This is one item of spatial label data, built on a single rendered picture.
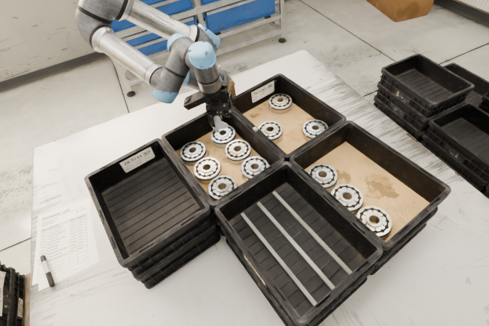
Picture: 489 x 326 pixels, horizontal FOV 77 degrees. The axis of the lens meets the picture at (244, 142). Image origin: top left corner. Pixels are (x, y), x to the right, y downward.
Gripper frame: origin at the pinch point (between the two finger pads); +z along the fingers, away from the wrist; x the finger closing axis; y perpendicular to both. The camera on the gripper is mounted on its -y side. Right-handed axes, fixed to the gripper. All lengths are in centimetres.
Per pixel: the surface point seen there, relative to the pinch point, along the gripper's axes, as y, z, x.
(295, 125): 29.0, 13.3, 10.9
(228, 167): 5.0, 10.2, -12.7
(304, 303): 35, 5, -56
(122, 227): -26.6, 6.6, -41.0
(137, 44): -113, 68, 135
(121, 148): -54, 25, 2
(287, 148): 26.6, 11.6, -1.7
